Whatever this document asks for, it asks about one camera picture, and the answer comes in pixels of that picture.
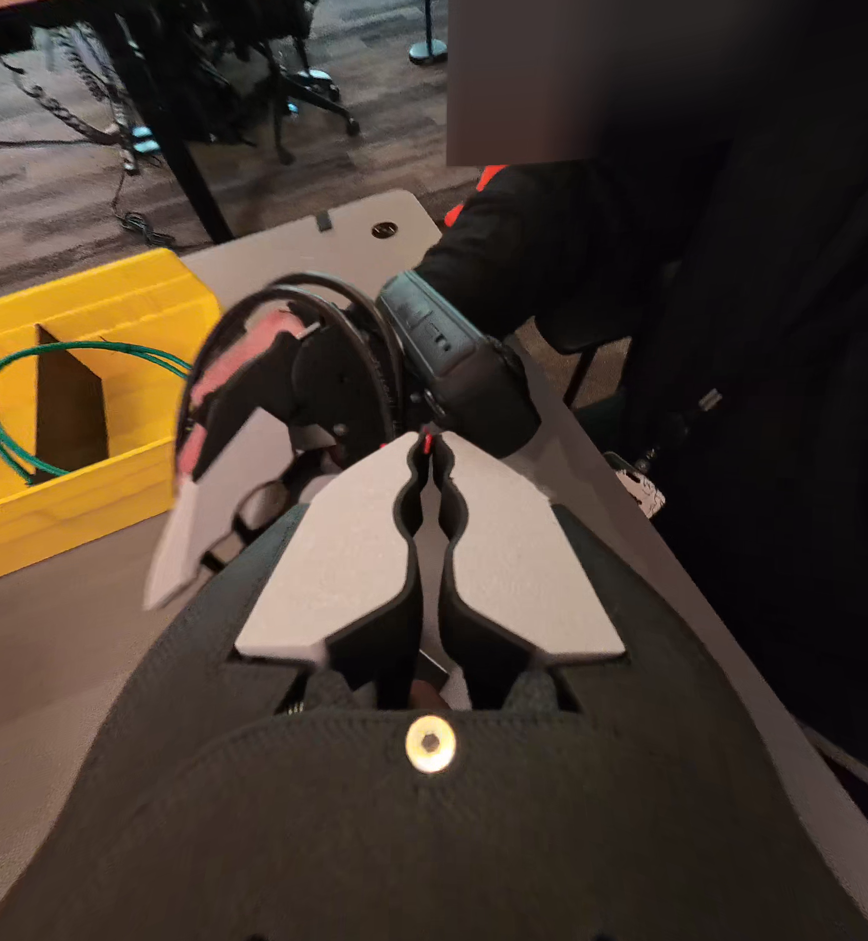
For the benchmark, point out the black stanchion post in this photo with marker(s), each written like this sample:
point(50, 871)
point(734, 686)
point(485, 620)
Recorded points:
point(428, 51)

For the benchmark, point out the person's right forearm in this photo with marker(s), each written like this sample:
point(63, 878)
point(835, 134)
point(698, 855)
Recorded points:
point(537, 250)

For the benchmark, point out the black rolling chair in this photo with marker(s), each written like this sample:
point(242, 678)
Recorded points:
point(287, 73)

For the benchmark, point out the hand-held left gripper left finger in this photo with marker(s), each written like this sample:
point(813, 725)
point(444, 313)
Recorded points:
point(331, 573)

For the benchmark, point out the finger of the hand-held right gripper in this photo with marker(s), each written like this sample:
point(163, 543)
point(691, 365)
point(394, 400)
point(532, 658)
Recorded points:
point(213, 514)
point(312, 439)

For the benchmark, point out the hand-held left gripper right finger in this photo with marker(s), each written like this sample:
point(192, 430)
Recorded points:
point(537, 573)

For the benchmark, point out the yellow plastic bin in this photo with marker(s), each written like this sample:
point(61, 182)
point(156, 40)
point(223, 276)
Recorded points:
point(110, 294)

